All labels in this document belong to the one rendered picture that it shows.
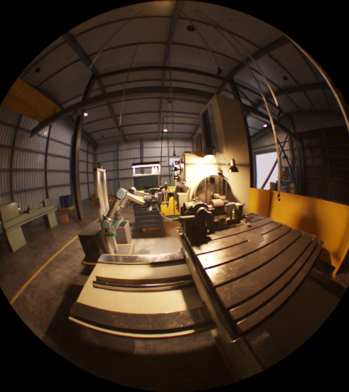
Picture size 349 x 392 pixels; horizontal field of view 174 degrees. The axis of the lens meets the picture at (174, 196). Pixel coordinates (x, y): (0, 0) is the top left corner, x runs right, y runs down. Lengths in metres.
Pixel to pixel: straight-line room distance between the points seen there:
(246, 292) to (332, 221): 2.41
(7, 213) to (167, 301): 4.95
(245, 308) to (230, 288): 0.15
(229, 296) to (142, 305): 0.61
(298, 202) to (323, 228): 0.86
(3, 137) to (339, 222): 12.37
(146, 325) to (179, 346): 0.76
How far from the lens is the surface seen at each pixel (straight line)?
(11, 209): 5.10
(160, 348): 1.57
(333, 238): 2.93
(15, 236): 5.15
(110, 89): 10.18
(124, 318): 0.92
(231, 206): 1.43
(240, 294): 0.69
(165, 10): 6.77
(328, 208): 2.82
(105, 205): 2.00
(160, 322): 0.87
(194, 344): 1.57
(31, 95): 7.45
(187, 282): 1.08
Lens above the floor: 1.55
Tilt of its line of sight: 9 degrees down
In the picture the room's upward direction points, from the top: 3 degrees counter-clockwise
